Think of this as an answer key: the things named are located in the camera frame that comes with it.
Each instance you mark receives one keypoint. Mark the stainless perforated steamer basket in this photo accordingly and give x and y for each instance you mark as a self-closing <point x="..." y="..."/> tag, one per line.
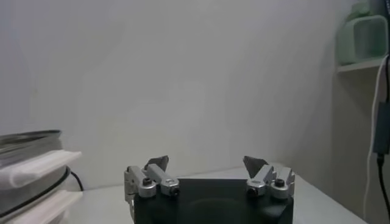
<point x="30" y="167"/>

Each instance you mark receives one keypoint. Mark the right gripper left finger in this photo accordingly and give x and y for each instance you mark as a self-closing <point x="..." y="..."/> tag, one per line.
<point x="143" y="182"/>

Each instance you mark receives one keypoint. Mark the white desk with appliance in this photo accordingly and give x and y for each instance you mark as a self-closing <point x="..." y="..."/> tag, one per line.
<point x="359" y="65"/>

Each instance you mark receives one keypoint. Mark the mint green appliance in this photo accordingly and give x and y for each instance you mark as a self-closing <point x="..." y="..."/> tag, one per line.
<point x="362" y="39"/>

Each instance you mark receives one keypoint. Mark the white electric cooker pot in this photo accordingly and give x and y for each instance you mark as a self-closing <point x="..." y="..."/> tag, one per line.
<point x="45" y="210"/>

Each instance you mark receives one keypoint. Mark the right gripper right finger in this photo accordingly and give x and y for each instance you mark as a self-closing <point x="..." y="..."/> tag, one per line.
<point x="274" y="182"/>

